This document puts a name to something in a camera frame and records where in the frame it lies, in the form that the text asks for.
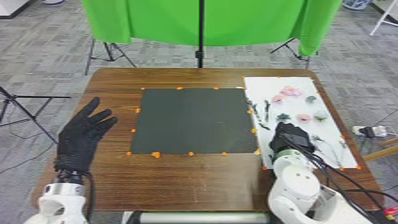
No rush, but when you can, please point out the black tripod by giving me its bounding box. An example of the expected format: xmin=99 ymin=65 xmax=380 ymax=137
xmin=0 ymin=86 xmax=72 ymax=145

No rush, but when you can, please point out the black cable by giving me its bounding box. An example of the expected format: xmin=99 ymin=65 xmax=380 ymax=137
xmin=309 ymin=156 xmax=394 ymax=221

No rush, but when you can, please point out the white sheet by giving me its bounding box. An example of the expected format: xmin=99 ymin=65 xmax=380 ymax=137
xmin=241 ymin=76 xmax=362 ymax=171

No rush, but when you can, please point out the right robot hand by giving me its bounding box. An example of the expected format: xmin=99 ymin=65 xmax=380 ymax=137
xmin=268 ymin=122 xmax=316 ymax=153

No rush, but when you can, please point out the pale grey bar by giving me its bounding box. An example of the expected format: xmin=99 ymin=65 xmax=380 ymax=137
xmin=126 ymin=211 xmax=271 ymax=224

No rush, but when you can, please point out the white flower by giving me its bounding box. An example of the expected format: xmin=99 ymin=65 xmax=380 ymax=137
xmin=312 ymin=110 xmax=330 ymax=123

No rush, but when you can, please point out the black light stand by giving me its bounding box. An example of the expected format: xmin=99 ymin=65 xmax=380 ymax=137
xmin=193 ymin=0 xmax=206 ymax=69

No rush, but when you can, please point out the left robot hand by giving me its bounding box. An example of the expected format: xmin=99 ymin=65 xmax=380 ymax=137
xmin=53 ymin=97 xmax=119 ymax=175

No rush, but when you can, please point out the black backdrop stand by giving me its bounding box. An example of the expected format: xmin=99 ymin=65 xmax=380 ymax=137
xmin=81 ymin=38 xmax=138 ymax=77
xmin=268 ymin=36 xmax=312 ymax=70

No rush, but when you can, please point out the white stand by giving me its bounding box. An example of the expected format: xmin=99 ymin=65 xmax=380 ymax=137
xmin=367 ymin=0 xmax=398 ymax=37

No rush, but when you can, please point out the white power strip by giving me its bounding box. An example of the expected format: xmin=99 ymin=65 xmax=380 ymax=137
xmin=351 ymin=125 xmax=390 ymax=139

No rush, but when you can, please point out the dark mat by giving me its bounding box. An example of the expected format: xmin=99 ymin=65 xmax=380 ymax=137
xmin=129 ymin=87 xmax=261 ymax=155

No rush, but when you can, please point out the blue and white vase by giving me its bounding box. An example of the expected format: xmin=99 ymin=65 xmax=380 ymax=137
xmin=341 ymin=0 xmax=374 ymax=11

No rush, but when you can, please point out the pink flower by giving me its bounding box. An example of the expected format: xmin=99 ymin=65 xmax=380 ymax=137
xmin=294 ymin=113 xmax=314 ymax=123

